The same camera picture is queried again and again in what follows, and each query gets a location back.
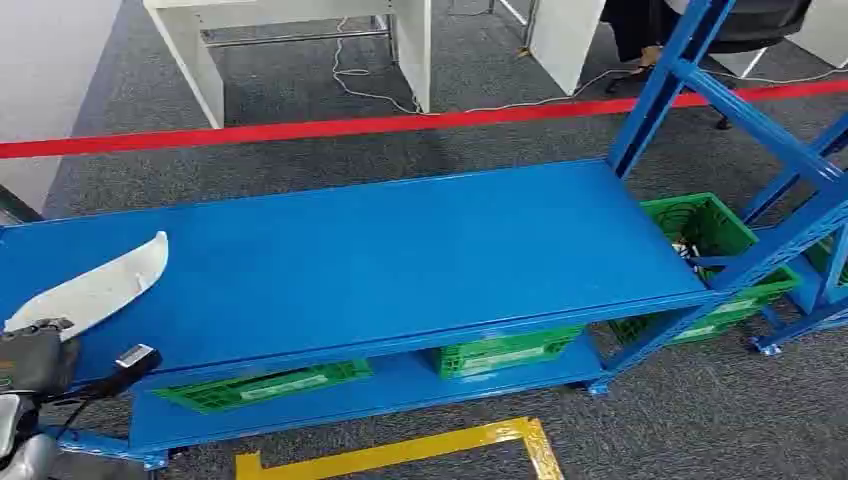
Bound white desk with metal bar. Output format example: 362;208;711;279
142;0;433;130

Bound white curved plastic part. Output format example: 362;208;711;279
3;230;170;343

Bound yellow floor tape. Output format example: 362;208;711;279
234;416;566;480

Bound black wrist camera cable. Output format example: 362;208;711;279
36;376;134;442

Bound cables in crate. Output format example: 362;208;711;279
670;239;705;268

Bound red barrier tape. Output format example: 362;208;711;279
0;78;848;161

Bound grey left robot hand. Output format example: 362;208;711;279
0;317;82;399

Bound green plastic crate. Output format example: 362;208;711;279
804;237;848;287
151;358;374;416
607;192;804;347
429;323;588;382

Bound white floor cable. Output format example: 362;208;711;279
330;17;848;117

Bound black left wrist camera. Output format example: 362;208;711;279
113;343;164;386

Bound black office chair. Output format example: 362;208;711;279
599;0;814;131

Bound blue metal shelf rack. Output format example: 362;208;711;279
740;113;848;357
0;0;848;472

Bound white desk panel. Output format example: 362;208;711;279
525;0;609;97

